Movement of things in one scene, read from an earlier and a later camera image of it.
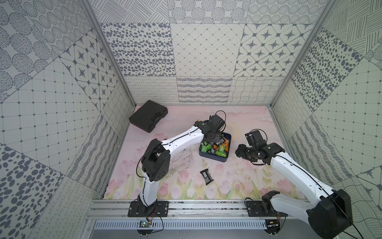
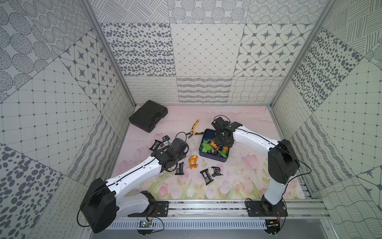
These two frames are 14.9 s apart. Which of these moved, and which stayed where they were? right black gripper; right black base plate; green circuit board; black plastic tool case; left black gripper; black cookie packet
Moved: left black gripper; right black gripper
Stayed: right black base plate; black cookie packet; green circuit board; black plastic tool case
